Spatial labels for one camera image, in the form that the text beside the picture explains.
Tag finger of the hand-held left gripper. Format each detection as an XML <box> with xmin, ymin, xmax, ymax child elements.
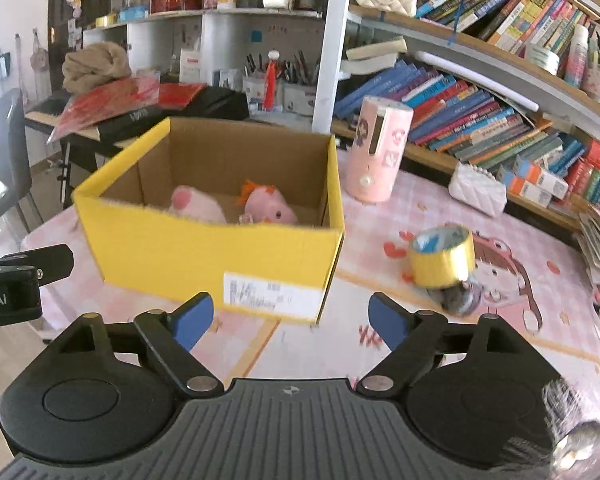
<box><xmin>0</xmin><ymin>244</ymin><xmax>74</xmax><ymax>281</ymax></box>

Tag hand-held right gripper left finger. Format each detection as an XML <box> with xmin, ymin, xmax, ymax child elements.
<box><xmin>54</xmin><ymin>291</ymin><xmax>226</xmax><ymax>401</ymax></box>

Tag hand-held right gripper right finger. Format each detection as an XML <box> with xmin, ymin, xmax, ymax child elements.
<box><xmin>355</xmin><ymin>291</ymin><xmax>532</xmax><ymax>401</ymax></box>

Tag yellow cardboard box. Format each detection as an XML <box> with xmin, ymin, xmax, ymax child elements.
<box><xmin>71</xmin><ymin>116</ymin><xmax>346</xmax><ymax>324</ymax></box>

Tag small dark metallic object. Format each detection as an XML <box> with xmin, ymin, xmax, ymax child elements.
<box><xmin>439</xmin><ymin>280</ymin><xmax>482</xmax><ymax>317</ymax></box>

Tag yellow tape roll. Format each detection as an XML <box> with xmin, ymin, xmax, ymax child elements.
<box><xmin>409</xmin><ymin>224</ymin><xmax>477</xmax><ymax>290</ymax></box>

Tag large pink plush pig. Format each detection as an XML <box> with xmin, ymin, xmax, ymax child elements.
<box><xmin>167</xmin><ymin>185</ymin><xmax>228</xmax><ymax>225</ymax></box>

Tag small pink plush toy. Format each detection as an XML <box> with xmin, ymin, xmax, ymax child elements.
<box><xmin>237</xmin><ymin>180</ymin><xmax>299</xmax><ymax>226</ymax></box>

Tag dark chair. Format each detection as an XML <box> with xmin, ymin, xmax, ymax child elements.
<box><xmin>0</xmin><ymin>87</ymin><xmax>43</xmax><ymax>233</ymax></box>

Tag black electronic keyboard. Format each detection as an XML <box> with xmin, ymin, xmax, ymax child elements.
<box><xmin>24</xmin><ymin>96</ymin><xmax>81</xmax><ymax>131</ymax></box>

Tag white quilted pouch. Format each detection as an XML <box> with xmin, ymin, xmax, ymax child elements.
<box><xmin>448</xmin><ymin>161</ymin><xmax>508</xmax><ymax>218</ymax></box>

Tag pink cylindrical humidifier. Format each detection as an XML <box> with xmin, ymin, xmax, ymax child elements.
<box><xmin>342</xmin><ymin>96</ymin><xmax>415</xmax><ymax>204</ymax></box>

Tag red paper sheets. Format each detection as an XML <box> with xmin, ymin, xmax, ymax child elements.
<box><xmin>47</xmin><ymin>77</ymin><xmax>206</xmax><ymax>141</ymax></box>

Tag orange and white carton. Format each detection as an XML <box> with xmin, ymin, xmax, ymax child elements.
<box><xmin>515</xmin><ymin>157</ymin><xmax>571</xmax><ymax>200</ymax></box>
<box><xmin>497</xmin><ymin>167</ymin><xmax>553</xmax><ymax>207</ymax></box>

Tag pink hanging bag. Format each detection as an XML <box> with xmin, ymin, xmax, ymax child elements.
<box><xmin>29</xmin><ymin>30</ymin><xmax>50</xmax><ymax>73</ymax></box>

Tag brown knit cloth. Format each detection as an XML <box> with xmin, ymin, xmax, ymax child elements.
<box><xmin>62</xmin><ymin>42</ymin><xmax>131</xmax><ymax>96</ymax></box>

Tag black printer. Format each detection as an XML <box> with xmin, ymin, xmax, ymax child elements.
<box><xmin>97</xmin><ymin>86</ymin><xmax>251</xmax><ymax>143</ymax></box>

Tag row of leaning colourful books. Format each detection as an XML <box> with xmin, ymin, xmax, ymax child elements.
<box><xmin>332</xmin><ymin>60</ymin><xmax>588</xmax><ymax>176</ymax></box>

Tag group of desk pen holders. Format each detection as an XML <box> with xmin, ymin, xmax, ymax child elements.
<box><xmin>242</xmin><ymin>50</ymin><xmax>318</xmax><ymax>113</ymax></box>

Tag red boxed book set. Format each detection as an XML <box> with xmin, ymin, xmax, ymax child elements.
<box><xmin>562</xmin><ymin>140</ymin><xmax>600</xmax><ymax>206</ymax></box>

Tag white rolled paper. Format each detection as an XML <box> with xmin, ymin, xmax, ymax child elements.
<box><xmin>415</xmin><ymin>51</ymin><xmax>538</xmax><ymax>111</ymax></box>

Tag thick white book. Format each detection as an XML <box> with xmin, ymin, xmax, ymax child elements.
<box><xmin>340</xmin><ymin>36</ymin><xmax>408</xmax><ymax>75</ymax></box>

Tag white side shelf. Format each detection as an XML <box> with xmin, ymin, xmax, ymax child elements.
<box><xmin>82</xmin><ymin>7</ymin><xmax>326</xmax><ymax>121</ymax></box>

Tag white and green tape roll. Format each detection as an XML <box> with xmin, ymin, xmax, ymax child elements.
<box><xmin>524</xmin><ymin>44</ymin><xmax>561</xmax><ymax>76</ymax></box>

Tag pink and white bottle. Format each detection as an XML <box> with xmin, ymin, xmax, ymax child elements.
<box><xmin>564</xmin><ymin>24</ymin><xmax>591</xmax><ymax>88</ymax></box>

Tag row of upright shelf books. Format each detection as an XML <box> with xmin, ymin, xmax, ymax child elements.
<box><xmin>415</xmin><ymin>0</ymin><xmax>600</xmax><ymax>53</ymax></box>

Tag white bookshelf frame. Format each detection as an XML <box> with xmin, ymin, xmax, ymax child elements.
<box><xmin>311</xmin><ymin>0</ymin><xmax>600</xmax><ymax>233</ymax></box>

